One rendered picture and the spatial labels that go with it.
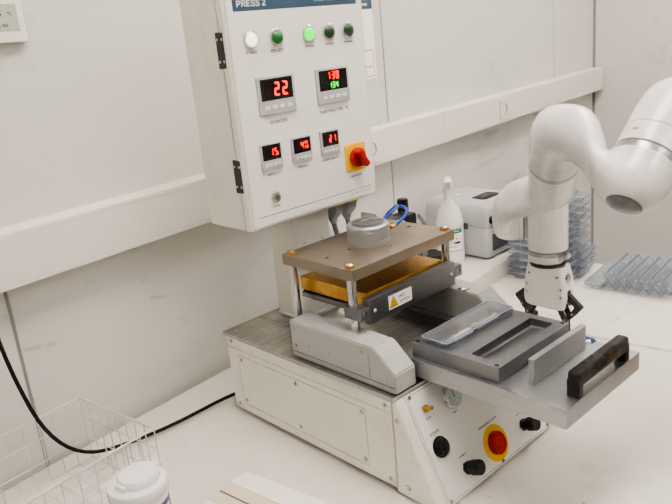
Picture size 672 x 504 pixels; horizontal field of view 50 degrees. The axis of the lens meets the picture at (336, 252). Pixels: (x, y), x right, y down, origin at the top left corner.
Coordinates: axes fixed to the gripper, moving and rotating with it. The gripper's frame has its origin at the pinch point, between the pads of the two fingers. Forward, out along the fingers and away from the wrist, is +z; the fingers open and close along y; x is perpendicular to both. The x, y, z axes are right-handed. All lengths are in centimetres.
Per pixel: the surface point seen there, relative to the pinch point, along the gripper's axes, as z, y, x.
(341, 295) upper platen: -23, 8, 53
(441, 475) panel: 1, -15, 57
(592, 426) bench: 5.9, -22.5, 22.6
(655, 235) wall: 38, 59, -191
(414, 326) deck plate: -12.1, 6.3, 37.1
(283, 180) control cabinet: -42, 23, 51
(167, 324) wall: -10, 55, 63
